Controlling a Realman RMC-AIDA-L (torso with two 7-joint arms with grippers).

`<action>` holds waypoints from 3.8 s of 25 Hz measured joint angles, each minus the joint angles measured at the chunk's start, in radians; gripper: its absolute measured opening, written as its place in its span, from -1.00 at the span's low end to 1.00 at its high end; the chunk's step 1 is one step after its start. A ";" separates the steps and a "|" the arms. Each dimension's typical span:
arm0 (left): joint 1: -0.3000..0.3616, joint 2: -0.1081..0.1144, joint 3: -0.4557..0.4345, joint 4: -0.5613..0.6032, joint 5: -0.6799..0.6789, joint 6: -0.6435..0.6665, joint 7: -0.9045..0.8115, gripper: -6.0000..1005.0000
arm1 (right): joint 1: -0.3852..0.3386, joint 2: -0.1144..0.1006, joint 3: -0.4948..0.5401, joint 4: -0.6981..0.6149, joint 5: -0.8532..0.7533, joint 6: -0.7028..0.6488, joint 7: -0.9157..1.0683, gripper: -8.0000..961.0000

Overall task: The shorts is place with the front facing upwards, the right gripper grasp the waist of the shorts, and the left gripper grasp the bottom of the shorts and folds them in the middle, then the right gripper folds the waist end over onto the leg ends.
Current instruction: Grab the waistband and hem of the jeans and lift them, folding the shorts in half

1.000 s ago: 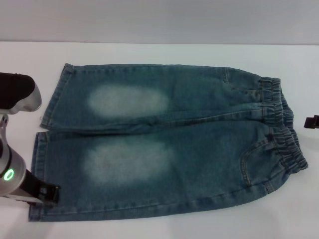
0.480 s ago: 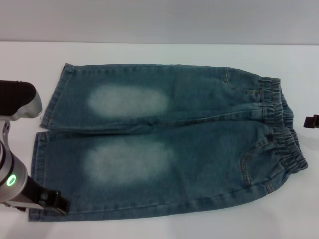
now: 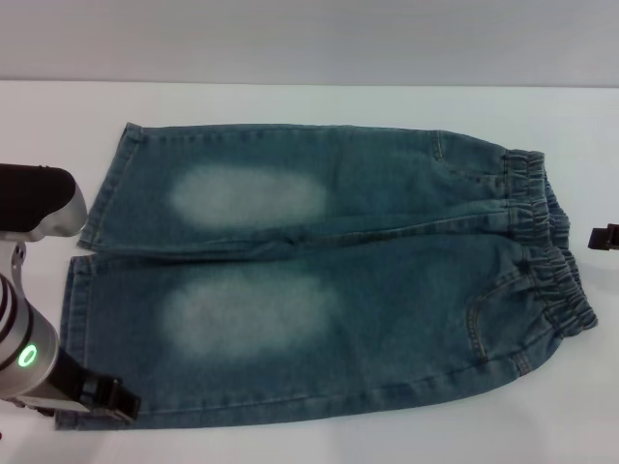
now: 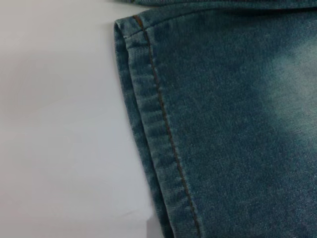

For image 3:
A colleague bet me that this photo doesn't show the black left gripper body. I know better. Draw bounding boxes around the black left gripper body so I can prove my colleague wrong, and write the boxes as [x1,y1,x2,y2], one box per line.
[47,348,123,420]

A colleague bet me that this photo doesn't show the blue denim shorts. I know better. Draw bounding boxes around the blue denim shorts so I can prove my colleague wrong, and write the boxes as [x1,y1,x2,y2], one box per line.
[53,121,601,430]

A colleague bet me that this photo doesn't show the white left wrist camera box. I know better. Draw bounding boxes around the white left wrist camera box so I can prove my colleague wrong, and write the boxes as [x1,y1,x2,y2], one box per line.
[14,393,93,416]

